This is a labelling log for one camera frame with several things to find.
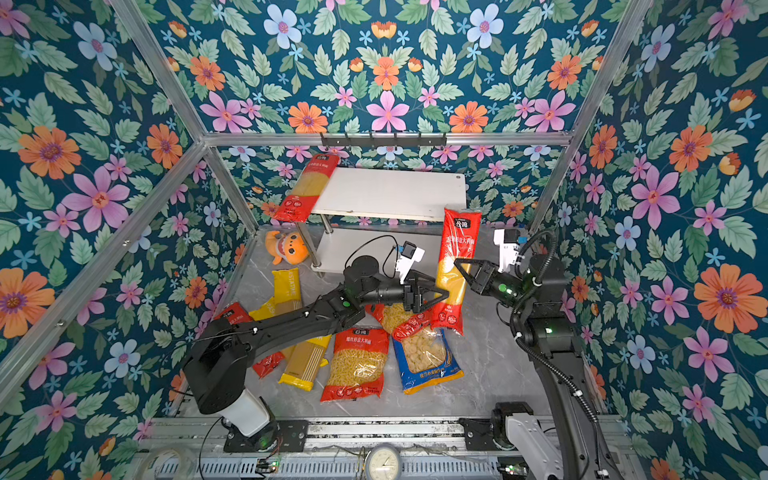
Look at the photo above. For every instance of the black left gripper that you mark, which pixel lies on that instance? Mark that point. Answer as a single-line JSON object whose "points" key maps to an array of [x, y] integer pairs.
{"points": [[415, 298]]}

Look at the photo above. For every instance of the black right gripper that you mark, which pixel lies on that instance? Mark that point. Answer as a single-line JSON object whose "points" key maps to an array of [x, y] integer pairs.
{"points": [[470, 277]]}

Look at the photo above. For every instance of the red spaghetti bag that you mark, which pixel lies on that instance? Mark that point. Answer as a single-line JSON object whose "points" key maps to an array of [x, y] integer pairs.
{"points": [[298, 205], [235, 314], [459, 238]]}

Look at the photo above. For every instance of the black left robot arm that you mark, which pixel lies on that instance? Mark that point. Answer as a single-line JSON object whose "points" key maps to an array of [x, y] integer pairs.
{"points": [[217, 363]]}

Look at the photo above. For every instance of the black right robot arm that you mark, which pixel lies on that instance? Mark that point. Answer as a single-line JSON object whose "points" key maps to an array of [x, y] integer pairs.
{"points": [[540, 328]]}

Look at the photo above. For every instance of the blue pasta bag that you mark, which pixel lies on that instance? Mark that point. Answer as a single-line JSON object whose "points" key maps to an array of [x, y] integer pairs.
{"points": [[425, 359]]}

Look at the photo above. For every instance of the white two-tier shelf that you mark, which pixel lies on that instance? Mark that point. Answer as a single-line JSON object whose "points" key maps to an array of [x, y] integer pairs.
{"points": [[382, 194]]}

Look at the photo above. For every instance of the red macaroni bag upper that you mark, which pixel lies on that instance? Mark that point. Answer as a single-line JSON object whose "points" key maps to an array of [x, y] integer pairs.
{"points": [[398, 322]]}

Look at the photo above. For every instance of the red macaroni bag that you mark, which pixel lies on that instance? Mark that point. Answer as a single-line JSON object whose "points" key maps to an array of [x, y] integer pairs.
{"points": [[357, 367], [398, 322]]}

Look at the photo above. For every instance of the red macaroni bag front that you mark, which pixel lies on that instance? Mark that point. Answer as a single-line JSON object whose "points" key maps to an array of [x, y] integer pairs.
{"points": [[357, 367]]}

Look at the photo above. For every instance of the yellow spaghetti box front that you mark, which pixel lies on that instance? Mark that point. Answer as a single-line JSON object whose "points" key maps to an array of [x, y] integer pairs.
{"points": [[305, 362]]}

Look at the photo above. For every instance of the yellow spaghetti box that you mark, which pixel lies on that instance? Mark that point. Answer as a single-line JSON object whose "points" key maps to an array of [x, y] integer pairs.
{"points": [[287, 293], [305, 362]]}

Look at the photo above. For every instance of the yellow spaghetti box back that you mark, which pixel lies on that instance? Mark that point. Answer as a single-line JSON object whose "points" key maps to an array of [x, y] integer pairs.
{"points": [[287, 293]]}

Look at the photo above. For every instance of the orange plush toy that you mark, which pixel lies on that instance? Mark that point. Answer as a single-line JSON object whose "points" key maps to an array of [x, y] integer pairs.
{"points": [[287, 248]]}

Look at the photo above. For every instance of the yellow spaghetti box hidden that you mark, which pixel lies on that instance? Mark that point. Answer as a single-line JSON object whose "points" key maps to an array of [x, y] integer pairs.
{"points": [[266, 311]]}

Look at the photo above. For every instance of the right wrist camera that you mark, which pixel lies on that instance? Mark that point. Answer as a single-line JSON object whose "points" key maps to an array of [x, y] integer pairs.
{"points": [[507, 241]]}

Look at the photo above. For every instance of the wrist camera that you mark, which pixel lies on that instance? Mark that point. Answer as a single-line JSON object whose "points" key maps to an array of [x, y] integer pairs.
{"points": [[507, 241], [408, 255]]}

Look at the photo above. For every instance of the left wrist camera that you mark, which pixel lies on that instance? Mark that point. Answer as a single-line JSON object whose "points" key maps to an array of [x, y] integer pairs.
{"points": [[408, 255]]}

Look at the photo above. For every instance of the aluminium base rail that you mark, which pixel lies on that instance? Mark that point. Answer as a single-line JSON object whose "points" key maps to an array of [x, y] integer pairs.
{"points": [[336, 448]]}

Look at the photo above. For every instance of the round gauge front rail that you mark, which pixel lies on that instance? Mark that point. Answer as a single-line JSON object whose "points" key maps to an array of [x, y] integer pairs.
{"points": [[383, 462]]}

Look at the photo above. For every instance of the black hook rail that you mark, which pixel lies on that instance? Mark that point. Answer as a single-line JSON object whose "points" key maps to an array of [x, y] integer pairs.
{"points": [[371, 140]]}

